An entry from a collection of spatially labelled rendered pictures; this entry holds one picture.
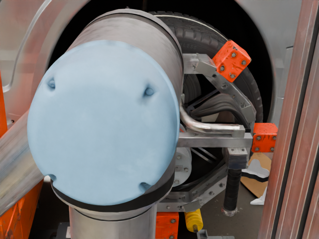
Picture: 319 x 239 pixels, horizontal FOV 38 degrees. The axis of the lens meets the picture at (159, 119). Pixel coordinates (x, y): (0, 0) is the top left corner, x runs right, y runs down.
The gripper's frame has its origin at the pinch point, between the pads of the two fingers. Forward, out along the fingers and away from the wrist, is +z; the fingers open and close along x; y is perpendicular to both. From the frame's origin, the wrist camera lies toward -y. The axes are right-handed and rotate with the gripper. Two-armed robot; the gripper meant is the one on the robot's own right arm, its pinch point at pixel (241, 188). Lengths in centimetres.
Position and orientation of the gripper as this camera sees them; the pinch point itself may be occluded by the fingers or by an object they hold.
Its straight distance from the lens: 131.0
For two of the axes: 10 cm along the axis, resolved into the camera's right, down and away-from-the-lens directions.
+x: 1.1, 4.7, -8.8
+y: 0.4, -8.8, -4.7
